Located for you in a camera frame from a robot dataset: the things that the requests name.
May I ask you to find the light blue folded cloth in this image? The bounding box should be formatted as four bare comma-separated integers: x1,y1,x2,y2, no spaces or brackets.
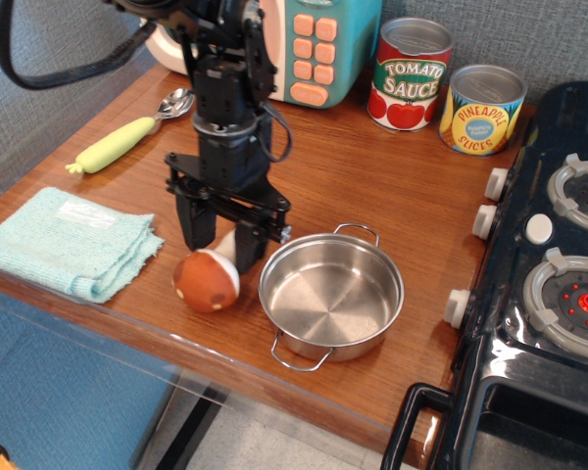
0,187,164,304

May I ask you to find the stainless steel pot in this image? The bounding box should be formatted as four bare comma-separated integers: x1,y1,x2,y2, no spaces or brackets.
258,222,405,372

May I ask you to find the black braided cable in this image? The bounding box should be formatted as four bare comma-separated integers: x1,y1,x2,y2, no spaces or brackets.
0,0,158,90

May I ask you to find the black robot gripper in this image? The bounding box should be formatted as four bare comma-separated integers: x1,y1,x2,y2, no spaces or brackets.
164,115,293,275

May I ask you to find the spoon with green handle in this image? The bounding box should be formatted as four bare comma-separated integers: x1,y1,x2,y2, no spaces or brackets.
65,88,195,174

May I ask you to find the brown plush mushroom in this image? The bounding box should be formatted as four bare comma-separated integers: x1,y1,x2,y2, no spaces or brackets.
172,230,240,313

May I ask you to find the black toy stove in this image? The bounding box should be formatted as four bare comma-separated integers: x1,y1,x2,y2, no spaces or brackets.
382,81,588,469

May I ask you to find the tomato sauce can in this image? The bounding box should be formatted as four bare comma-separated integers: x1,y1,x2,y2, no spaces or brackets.
367,17,454,131

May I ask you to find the pineapple slices can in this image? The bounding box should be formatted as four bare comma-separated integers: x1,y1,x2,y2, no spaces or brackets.
439,64,527,156

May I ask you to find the teal toy microwave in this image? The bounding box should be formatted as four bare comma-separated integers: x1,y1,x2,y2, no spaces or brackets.
129,1,381,124

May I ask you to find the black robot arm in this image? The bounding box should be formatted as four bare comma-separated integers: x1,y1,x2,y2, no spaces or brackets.
113,1,292,273

